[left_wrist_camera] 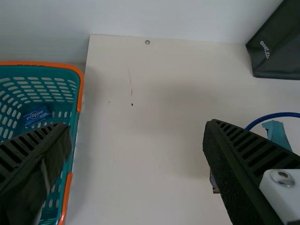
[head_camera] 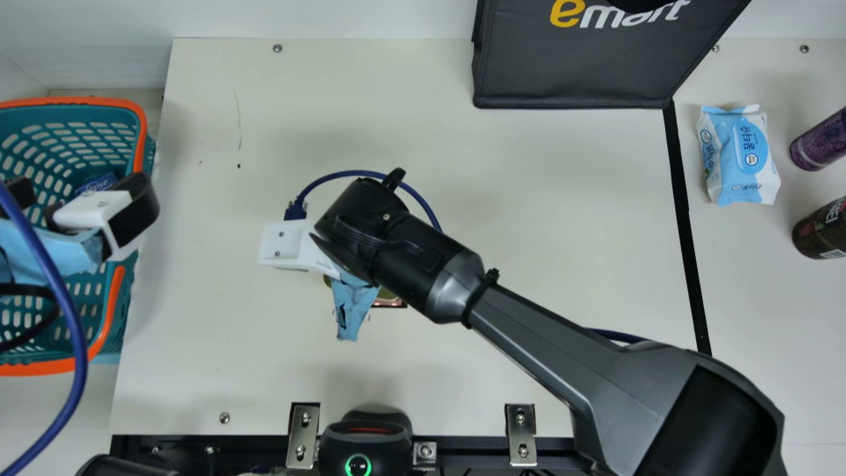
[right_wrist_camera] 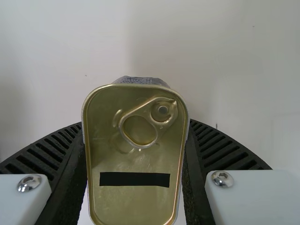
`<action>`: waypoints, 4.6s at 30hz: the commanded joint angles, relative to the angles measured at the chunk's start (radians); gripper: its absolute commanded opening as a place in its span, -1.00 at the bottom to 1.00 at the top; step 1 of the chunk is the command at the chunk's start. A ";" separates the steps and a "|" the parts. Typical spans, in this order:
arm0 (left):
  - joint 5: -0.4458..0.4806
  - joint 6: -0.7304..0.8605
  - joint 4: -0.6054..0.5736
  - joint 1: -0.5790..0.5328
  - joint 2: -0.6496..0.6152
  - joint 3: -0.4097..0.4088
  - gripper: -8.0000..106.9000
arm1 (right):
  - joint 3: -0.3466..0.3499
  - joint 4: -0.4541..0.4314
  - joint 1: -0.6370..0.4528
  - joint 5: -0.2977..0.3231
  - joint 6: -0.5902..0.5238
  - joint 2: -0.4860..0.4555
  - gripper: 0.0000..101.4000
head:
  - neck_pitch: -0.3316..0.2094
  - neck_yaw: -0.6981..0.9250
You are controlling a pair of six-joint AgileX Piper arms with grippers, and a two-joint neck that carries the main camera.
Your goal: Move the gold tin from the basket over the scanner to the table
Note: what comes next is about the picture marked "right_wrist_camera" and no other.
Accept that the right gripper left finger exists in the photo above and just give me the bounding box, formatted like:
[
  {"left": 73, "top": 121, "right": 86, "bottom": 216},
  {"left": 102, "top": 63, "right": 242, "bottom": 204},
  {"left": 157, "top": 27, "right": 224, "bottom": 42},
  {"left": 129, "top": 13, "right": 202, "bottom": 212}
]
[{"left": 0, "top": 122, "right": 89, "bottom": 225}]

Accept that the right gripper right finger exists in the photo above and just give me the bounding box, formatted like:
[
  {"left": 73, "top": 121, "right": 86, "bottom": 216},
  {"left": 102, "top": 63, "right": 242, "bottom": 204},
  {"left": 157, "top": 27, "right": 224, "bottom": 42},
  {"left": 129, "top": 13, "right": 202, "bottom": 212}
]
[{"left": 182, "top": 118, "right": 300, "bottom": 225}]

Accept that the gold rectangular tin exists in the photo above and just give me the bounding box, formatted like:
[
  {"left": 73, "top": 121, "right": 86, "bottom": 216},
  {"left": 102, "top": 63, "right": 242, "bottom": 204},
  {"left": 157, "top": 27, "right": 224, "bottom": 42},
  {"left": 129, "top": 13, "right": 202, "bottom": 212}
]
[{"left": 81, "top": 75, "right": 189, "bottom": 225}]

